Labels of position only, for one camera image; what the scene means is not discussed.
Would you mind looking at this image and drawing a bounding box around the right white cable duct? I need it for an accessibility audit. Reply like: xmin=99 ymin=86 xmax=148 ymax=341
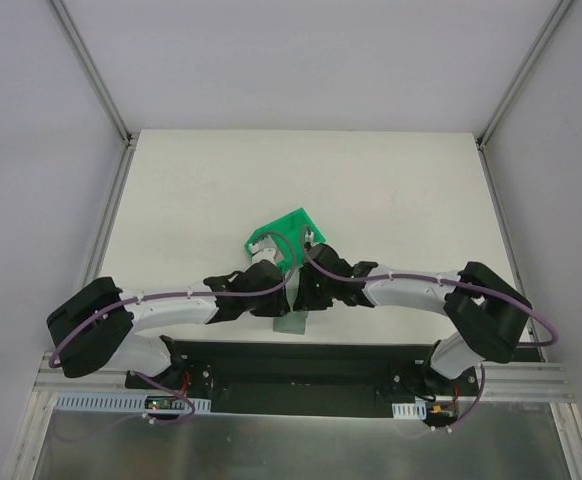
xmin=392 ymin=401 xmax=427 ymax=421

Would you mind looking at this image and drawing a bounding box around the purple cable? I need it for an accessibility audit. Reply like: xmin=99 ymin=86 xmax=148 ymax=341
xmin=298 ymin=224 xmax=558 ymax=347
xmin=49 ymin=228 xmax=300 ymax=370

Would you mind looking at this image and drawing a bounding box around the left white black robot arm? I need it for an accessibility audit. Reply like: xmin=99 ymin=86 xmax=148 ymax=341
xmin=46 ymin=260 xmax=291 ymax=389

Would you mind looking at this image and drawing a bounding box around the left white cable duct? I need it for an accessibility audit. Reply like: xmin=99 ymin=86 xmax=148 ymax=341
xmin=55 ymin=393 xmax=211 ymax=415

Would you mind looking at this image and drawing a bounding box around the left aluminium frame post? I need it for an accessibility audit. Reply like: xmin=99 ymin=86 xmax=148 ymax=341
xmin=46 ymin=0 xmax=134 ymax=146

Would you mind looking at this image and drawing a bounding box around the right aluminium frame post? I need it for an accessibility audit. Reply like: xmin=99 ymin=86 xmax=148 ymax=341
xmin=476 ymin=0 xmax=577 ymax=151

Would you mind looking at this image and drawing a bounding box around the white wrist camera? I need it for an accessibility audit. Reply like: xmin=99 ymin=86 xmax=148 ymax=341
xmin=247 ymin=237 xmax=283 ymax=265
xmin=301 ymin=225 xmax=315 ymax=251

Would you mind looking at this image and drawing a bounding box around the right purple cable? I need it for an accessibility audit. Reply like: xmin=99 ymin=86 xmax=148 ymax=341
xmin=298 ymin=224 xmax=558 ymax=347

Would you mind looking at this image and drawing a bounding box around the aluminium frame post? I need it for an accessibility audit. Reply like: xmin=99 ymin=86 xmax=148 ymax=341
xmin=46 ymin=0 xmax=134 ymax=146
xmin=476 ymin=0 xmax=577 ymax=151

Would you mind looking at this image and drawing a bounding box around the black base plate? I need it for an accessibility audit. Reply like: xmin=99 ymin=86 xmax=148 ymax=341
xmin=125 ymin=341 xmax=478 ymax=418

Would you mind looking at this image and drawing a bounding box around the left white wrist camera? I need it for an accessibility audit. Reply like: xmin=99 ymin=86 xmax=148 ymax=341
xmin=247 ymin=237 xmax=283 ymax=265

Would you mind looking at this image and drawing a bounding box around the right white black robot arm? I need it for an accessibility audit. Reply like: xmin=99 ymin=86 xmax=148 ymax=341
xmin=293 ymin=243 xmax=531 ymax=395

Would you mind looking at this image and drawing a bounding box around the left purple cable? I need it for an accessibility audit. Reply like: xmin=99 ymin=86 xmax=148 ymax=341
xmin=49 ymin=228 xmax=300 ymax=370

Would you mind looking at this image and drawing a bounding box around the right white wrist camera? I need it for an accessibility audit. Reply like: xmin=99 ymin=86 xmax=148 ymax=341
xmin=301 ymin=225 xmax=315 ymax=251

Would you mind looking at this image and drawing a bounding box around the sage green card holder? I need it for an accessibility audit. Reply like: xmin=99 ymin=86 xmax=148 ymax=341
xmin=272 ymin=311 xmax=308 ymax=335

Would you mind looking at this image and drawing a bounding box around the aluminium front rail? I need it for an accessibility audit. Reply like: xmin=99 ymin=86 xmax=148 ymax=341
xmin=33 ymin=349 xmax=132 ymax=391

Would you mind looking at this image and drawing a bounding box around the white cable duct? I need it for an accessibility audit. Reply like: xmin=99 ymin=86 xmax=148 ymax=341
xmin=55 ymin=393 xmax=211 ymax=415
xmin=392 ymin=401 xmax=427 ymax=421

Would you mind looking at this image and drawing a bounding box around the green plastic bin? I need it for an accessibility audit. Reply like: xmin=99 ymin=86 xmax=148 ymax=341
xmin=244 ymin=208 xmax=326 ymax=274

